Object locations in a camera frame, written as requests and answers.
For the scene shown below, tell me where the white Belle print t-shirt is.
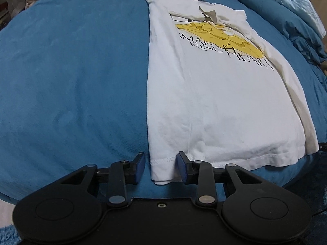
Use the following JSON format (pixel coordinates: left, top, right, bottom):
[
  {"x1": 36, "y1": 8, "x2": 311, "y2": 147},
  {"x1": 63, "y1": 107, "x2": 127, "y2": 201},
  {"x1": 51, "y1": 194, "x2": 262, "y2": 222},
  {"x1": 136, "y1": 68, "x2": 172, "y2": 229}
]
[{"x1": 146, "y1": 0, "x2": 318, "y2": 185}]

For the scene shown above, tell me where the blue bed sheet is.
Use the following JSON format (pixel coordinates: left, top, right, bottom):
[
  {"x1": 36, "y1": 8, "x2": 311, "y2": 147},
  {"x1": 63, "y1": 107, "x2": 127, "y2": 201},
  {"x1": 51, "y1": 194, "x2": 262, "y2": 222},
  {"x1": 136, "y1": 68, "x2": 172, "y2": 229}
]
[{"x1": 1, "y1": 0, "x2": 326, "y2": 204}]

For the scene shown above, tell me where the blue fluffy rug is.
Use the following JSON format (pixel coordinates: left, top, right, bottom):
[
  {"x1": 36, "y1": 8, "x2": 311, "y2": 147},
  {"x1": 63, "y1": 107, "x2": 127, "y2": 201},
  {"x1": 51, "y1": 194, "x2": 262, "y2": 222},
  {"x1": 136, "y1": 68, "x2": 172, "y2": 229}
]
[{"x1": 0, "y1": 225, "x2": 20, "y2": 245}]

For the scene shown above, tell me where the blue rolled duvet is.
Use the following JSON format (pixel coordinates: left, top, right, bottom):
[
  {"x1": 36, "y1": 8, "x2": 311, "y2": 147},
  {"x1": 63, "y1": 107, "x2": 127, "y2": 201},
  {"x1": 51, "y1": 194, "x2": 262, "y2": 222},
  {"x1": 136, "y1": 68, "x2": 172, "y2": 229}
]
[{"x1": 239, "y1": 0, "x2": 326, "y2": 65}]

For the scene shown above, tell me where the light blue folded blanket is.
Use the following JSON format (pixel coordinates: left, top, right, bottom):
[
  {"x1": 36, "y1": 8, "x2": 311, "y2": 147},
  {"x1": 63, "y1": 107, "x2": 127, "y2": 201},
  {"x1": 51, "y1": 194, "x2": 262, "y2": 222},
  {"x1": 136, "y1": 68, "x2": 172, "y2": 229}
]
[{"x1": 276, "y1": 0, "x2": 326, "y2": 39}]

